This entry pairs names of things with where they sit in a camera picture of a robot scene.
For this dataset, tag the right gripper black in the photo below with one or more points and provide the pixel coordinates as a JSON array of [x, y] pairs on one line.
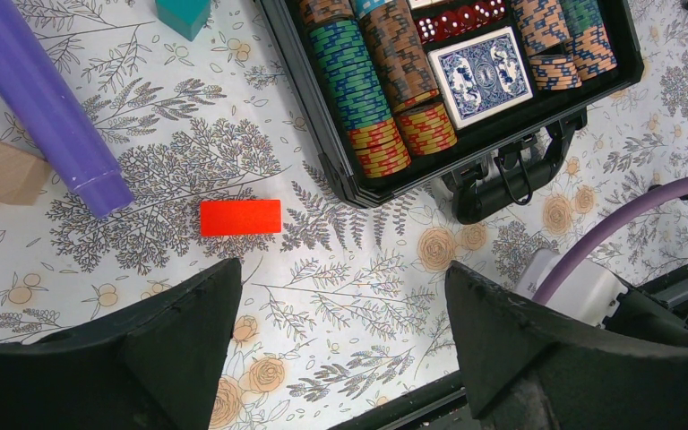
[[641, 316]]

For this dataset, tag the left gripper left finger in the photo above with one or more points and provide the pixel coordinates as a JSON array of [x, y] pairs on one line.
[[155, 364]]

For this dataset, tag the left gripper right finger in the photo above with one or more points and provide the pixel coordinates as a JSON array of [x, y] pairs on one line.
[[525, 366]]

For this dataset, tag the black poker chip case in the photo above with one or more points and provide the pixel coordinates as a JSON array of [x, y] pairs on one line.
[[498, 161]]

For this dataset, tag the blue playing card deck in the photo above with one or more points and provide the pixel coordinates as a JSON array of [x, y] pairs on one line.
[[481, 77]]

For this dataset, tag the red rectangular block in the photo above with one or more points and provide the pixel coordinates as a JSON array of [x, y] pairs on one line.
[[240, 217]]

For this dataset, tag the floral table mat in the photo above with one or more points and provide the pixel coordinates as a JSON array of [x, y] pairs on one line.
[[344, 309]]

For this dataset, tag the small wooden block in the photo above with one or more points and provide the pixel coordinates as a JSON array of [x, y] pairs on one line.
[[22, 175]]

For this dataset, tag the brown chip stack far left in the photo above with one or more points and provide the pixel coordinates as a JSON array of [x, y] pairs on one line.
[[348, 72]]

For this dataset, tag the teal small cube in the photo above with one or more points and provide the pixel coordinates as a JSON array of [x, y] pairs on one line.
[[186, 17]]

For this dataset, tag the purple toy microphone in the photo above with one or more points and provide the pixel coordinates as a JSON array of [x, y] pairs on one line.
[[38, 95]]

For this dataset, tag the red playing card deck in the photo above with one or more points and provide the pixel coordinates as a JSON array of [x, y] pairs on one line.
[[419, 4]]

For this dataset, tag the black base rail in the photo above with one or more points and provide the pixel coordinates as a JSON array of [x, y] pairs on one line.
[[443, 404]]

